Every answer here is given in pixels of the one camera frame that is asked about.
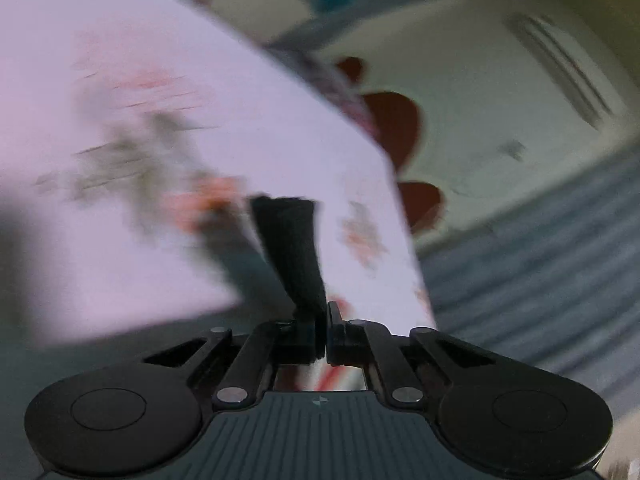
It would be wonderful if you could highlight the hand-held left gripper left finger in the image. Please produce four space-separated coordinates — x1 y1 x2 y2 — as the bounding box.
142 316 328 409

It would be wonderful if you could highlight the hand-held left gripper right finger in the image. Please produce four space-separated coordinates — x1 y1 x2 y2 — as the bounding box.
326 301 498 407

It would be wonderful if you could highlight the dark cloth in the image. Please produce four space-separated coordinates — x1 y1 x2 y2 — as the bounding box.
247 195 328 328

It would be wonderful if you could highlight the wide grey curtain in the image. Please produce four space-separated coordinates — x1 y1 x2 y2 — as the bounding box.
415 150 640 411

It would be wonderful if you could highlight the red and white headboard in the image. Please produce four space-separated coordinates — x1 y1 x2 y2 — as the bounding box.
330 55 448 238

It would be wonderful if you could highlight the floral bed sheet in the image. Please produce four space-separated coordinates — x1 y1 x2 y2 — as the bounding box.
0 0 437 392

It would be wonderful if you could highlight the purple pillow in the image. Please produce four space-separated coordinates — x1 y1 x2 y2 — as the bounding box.
265 42 382 142

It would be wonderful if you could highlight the white air conditioner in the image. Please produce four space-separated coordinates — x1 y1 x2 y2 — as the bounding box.
504 11 617 130

